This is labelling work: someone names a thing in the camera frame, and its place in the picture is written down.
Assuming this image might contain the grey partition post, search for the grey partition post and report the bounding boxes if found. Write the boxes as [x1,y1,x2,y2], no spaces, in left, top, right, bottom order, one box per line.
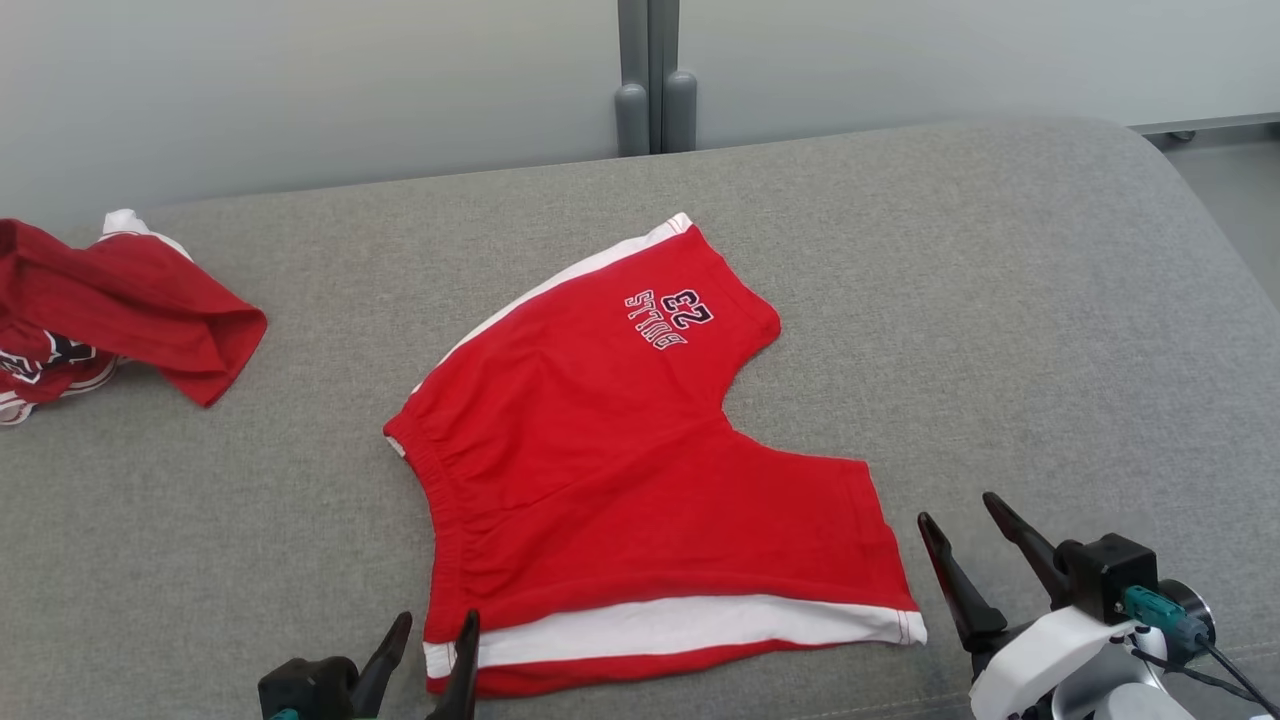
[650,0,699,154]
[615,0,652,158]

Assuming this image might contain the red shirt white sleeves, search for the red shirt white sleeves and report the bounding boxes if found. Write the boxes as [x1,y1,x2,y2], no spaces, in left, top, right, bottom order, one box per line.
[0,208,269,428]

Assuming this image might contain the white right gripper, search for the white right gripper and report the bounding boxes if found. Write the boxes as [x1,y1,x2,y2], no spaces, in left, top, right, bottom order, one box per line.
[917,492,1141,720]

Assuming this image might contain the thin black right cable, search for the thin black right cable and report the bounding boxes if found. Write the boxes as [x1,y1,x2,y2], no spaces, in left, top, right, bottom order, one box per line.
[1135,640,1280,719]

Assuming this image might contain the red shorts white stripes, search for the red shorts white stripes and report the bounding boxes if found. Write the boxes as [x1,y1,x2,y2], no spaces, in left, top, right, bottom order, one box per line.
[383,212,929,699]

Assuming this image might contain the teal right cable connector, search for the teal right cable connector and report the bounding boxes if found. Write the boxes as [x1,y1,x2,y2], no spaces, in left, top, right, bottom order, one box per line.
[1122,587,1211,651]

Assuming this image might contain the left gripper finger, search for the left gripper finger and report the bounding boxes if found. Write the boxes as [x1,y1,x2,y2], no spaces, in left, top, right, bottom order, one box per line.
[430,610,481,720]
[350,612,413,720]

